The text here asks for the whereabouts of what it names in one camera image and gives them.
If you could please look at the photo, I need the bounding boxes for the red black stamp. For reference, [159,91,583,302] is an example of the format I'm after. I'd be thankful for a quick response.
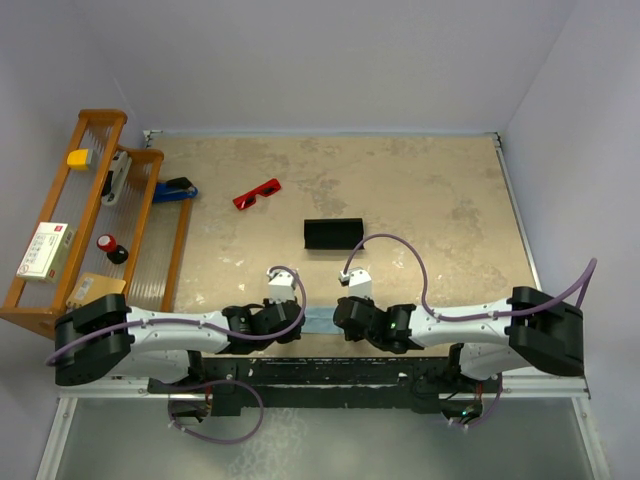
[96,234,129,265]

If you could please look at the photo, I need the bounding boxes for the red sunglasses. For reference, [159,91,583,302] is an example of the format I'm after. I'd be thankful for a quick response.
[233,178,281,211]

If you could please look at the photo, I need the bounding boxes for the white black stapler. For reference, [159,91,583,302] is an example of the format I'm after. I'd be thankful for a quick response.
[101,150,131,206]

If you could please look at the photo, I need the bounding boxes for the blue cleaning cloth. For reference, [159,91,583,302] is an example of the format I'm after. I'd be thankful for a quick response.
[302,307,343,335]

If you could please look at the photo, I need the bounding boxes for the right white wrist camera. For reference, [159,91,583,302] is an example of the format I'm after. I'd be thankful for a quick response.
[339,267,373,300]

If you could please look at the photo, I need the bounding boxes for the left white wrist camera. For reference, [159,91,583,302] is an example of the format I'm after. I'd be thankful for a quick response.
[267,267,297,303]

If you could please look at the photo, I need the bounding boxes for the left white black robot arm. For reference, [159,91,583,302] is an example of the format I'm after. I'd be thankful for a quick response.
[45,294,307,392]

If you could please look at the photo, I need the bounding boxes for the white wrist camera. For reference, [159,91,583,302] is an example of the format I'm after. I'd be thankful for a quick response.
[267,267,297,303]
[339,267,373,300]

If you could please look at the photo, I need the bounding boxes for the white red paper box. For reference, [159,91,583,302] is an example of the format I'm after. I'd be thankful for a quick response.
[16,222,76,284]

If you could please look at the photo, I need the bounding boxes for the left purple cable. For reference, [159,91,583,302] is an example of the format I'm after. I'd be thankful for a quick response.
[45,265,307,444]

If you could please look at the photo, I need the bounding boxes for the black sunglasses case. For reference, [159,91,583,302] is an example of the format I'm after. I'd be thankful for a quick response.
[303,218,364,250]

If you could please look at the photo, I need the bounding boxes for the aluminium table frame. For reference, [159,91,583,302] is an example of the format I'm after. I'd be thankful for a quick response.
[38,134,597,479]

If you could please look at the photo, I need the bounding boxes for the purple cable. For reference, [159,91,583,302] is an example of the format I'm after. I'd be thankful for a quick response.
[45,265,307,444]
[338,233,599,431]

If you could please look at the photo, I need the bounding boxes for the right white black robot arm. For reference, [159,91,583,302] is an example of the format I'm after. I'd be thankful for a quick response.
[333,286,584,391]

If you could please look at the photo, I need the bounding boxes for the wooden tiered rack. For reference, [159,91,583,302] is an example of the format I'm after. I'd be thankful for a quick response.
[1,109,193,338]

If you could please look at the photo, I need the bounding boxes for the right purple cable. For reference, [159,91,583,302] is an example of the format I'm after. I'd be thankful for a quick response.
[338,233,599,431]

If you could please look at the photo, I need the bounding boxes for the yellow grey block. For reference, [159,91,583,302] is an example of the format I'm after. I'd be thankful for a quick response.
[66,148,98,171]

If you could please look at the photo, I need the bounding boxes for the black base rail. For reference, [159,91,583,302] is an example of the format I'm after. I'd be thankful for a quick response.
[148,357,500,417]

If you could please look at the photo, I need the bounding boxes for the blue black stapler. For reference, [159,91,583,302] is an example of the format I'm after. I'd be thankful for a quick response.
[152,177,199,203]

